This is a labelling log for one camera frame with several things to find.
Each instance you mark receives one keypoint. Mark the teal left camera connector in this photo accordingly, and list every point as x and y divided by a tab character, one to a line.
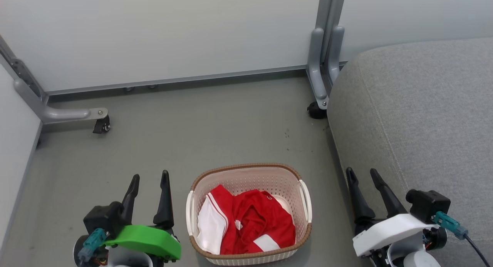
92	242

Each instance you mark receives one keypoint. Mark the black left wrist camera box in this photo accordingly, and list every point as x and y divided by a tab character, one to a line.
104	219

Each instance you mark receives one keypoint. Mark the black caster wheel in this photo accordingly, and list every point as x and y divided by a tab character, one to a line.
102	125
316	111

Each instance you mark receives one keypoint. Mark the teal right camera connector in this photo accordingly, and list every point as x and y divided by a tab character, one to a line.
448	222

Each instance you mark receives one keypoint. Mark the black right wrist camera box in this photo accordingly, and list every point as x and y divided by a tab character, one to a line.
427	205

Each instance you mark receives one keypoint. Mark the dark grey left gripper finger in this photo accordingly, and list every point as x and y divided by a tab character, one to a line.
131	197
165	205

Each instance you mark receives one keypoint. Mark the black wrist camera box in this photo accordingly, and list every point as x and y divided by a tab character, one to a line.
427	205
104	219

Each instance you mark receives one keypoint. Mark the red garment with white collar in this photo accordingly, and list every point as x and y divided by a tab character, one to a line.
258	217

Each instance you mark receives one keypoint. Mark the cream perforated laundry basket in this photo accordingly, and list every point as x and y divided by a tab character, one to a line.
250	178

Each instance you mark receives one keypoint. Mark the grey fabric sofa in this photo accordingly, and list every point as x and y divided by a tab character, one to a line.
423	124

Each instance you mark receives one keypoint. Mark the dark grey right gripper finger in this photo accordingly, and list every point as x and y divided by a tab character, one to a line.
389	199
360	201

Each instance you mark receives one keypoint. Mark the teal camera connector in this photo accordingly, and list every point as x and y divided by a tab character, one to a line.
92	242
448	222

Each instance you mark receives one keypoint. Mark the grey angled partition foot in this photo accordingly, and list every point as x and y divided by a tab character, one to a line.
57	113

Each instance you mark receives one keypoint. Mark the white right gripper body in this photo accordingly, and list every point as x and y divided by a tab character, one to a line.
393	228

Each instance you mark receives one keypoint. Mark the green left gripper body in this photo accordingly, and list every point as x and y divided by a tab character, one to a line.
146	238

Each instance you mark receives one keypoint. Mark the grey metal partition rail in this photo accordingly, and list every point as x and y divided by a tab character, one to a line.
173	81

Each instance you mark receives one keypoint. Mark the grey upright partition post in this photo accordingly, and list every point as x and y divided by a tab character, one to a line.
317	66

